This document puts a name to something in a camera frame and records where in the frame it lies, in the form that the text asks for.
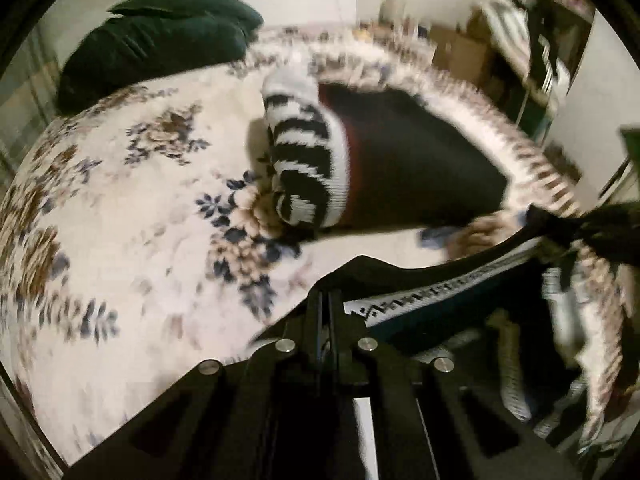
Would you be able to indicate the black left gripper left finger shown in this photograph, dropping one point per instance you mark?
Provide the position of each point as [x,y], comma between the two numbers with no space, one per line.
[278,415]

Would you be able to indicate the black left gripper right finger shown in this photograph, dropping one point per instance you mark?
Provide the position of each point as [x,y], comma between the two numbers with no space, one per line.
[414,420]

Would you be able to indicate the black sock with patterned band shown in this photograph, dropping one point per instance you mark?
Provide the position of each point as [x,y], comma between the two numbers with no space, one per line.
[536,264]

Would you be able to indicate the striped clothes pile on shelf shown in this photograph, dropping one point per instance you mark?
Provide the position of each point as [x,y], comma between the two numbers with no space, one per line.
[529,52]

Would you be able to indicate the floral fleece bed blanket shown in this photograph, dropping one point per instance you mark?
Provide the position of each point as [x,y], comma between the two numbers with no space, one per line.
[139,239]

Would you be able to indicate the black sock with striped cuff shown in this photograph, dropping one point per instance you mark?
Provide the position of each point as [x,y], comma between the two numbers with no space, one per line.
[368,160]

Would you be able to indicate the cardboard box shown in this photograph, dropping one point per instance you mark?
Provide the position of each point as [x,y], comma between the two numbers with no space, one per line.
[463,57]

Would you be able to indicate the dark green pillow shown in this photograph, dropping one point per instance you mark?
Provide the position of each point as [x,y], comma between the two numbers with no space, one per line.
[148,39]

